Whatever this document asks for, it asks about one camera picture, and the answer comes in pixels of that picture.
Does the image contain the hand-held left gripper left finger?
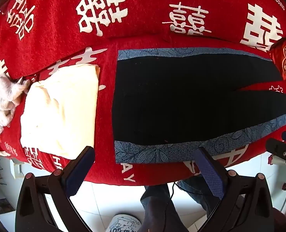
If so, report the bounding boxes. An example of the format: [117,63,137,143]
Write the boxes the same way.
[15,146,96,232]

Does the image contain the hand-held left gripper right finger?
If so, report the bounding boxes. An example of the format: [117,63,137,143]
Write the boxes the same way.
[194,147,275,232]

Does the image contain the black pants with blue trim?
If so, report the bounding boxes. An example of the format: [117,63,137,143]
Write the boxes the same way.
[112,48,286,164]

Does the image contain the person's legs in jeans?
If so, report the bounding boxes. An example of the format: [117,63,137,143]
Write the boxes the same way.
[140,175,221,232]

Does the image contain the cream folded cloth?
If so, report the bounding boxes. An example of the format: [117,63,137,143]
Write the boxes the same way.
[20,64,101,160]

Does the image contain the white printed slipper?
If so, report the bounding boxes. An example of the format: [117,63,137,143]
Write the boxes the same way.
[106,213,144,232]

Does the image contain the white fluffy towel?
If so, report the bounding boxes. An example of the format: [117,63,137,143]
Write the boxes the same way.
[0,75,32,134]

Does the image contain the red printed blanket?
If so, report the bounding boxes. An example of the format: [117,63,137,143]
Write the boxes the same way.
[0,0,286,187]

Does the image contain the thin black cable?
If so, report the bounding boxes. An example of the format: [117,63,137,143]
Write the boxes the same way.
[167,181,206,200]

